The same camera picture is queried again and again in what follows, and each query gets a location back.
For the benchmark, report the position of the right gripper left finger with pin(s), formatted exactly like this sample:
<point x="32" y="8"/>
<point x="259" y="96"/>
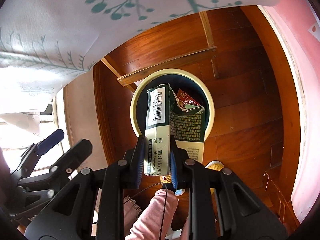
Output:
<point x="91" y="205"/>

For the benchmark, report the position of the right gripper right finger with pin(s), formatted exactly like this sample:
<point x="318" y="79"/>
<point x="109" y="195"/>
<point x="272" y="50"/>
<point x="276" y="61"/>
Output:
<point x="221" y="206"/>

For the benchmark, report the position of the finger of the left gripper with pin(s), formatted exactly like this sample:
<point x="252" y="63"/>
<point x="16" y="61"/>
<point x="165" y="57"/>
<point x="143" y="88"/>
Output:
<point x="30" y="194"/>
<point x="47" y="142"/>

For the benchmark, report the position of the dark green carton box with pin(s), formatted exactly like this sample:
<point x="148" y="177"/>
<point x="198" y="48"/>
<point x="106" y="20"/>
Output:
<point x="167" y="122"/>

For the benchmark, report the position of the red snack wrapper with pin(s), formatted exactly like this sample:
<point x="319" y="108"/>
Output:
<point x="185" y="101"/>

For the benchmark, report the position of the right yellow slipper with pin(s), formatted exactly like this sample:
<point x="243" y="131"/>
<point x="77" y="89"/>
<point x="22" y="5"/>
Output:
<point x="215" y="165"/>

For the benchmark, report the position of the yellow slipper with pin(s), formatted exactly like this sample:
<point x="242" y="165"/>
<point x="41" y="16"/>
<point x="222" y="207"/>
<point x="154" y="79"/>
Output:
<point x="168" y="184"/>
<point x="215" y="165"/>

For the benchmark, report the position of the pink trouser legs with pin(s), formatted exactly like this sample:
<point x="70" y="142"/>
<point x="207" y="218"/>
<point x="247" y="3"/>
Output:
<point x="155" y="220"/>

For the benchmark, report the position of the left yellow slipper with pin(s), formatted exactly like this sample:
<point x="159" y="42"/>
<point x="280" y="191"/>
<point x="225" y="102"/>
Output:
<point x="168" y="184"/>

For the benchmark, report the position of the leaf print tablecloth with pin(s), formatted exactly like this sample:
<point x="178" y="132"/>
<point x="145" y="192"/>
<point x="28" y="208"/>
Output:
<point x="45" y="44"/>

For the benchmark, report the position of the pink bed sheet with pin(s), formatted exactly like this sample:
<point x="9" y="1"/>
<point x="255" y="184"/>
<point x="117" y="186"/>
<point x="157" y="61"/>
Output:
<point x="297" y="27"/>

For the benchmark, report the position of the wooden table frame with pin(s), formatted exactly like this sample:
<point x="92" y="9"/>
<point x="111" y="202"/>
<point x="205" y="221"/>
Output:
<point x="128" y="80"/>

